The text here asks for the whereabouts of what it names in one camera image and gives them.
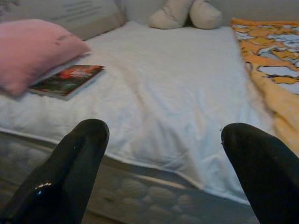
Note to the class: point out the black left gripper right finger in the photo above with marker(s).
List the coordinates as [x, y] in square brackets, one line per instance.
[268, 186]

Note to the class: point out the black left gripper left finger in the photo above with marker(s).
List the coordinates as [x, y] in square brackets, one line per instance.
[58, 186]

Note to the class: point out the dark red-green paperback book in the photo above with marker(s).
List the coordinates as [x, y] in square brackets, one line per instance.
[70, 81]

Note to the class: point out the yellow cartoon egg blanket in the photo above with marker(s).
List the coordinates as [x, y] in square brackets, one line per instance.
[275, 58]

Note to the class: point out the grey quilted mattress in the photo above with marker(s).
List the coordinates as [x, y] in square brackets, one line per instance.
[128, 198]

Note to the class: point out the pink pillow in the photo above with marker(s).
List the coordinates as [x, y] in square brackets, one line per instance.
[35, 51]

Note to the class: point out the white quilted bed cover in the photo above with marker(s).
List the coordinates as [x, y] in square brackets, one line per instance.
[163, 81]

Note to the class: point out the beige printed pillow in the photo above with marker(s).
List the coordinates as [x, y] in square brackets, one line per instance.
[81, 16]

